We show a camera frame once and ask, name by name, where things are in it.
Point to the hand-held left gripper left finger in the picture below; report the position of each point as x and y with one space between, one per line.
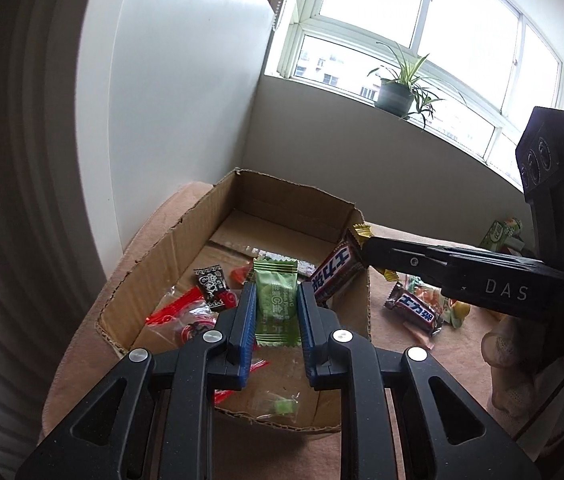
248 330

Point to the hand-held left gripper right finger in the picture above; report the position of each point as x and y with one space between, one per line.
307 330

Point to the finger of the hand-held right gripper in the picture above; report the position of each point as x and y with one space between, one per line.
391 247
401 269

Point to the yellow candy wrapper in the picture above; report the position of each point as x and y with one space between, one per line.
361 232

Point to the light green candy packet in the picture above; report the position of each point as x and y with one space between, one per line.
277 300

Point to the brown chocolate bar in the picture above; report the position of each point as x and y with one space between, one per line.
334 272
414 310

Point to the brown cardboard box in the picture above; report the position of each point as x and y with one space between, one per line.
282 220

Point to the person's right hand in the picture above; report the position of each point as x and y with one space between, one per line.
509 360

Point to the clear packet orange snack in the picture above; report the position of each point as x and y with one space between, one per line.
421 290

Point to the clear bag red candy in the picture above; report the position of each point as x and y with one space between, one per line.
194 330
174 305

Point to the green white snack packet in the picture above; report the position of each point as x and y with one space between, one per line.
454 310

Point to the small black snack packet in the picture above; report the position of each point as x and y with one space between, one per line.
212 285

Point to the green carton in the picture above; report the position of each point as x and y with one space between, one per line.
499 232

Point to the small green wrapped candy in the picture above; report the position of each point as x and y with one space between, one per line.
282 405

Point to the potted spider plant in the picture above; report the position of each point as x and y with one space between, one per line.
394 95

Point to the white framed window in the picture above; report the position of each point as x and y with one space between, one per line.
411 20

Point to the white cabinet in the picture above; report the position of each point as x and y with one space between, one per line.
172 110

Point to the grey ribbed panel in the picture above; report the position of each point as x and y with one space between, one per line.
12 210

